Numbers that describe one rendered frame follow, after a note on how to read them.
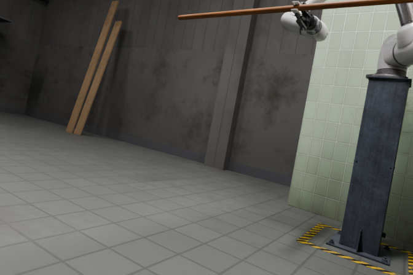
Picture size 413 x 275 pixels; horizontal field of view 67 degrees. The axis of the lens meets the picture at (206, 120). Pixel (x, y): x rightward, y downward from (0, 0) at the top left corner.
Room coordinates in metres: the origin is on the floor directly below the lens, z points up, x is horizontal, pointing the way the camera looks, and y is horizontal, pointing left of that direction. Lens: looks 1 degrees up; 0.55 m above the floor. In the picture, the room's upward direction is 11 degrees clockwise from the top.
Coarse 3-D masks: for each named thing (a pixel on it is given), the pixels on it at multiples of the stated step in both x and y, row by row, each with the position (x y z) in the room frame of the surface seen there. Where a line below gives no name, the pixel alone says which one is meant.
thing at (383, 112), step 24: (384, 96) 1.78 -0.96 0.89; (384, 120) 1.77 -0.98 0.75; (360, 144) 1.82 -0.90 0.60; (384, 144) 1.75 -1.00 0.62; (360, 168) 1.81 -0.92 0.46; (384, 168) 1.74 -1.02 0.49; (360, 192) 1.79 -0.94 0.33; (384, 192) 1.73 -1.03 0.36; (360, 216) 1.78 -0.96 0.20; (384, 216) 1.72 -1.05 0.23; (336, 240) 1.89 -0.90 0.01; (360, 240) 1.77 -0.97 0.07; (384, 264) 1.65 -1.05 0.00
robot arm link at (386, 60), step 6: (390, 36) 1.83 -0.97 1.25; (396, 36) 1.79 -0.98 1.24; (384, 42) 1.85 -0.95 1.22; (390, 42) 1.80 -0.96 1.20; (384, 48) 1.83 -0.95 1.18; (390, 48) 1.78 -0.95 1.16; (384, 54) 1.82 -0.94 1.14; (390, 54) 1.77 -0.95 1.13; (378, 60) 1.88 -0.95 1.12; (384, 60) 1.82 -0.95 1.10; (390, 60) 1.78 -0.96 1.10; (378, 66) 1.87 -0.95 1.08; (384, 66) 1.82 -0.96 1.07; (390, 66) 1.80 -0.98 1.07; (396, 66) 1.78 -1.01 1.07; (402, 66) 1.77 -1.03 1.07; (408, 66) 1.77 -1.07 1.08
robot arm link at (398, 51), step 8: (400, 8) 1.64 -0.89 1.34; (408, 8) 1.61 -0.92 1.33; (400, 16) 1.65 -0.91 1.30; (408, 16) 1.62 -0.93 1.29; (400, 24) 1.68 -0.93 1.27; (408, 24) 1.62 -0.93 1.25; (400, 32) 1.65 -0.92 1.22; (408, 32) 1.61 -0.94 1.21; (400, 40) 1.66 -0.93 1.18; (408, 40) 1.61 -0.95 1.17; (400, 48) 1.68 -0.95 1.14; (408, 48) 1.62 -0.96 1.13; (400, 56) 1.70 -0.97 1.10; (408, 56) 1.65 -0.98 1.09; (408, 64) 1.71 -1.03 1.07
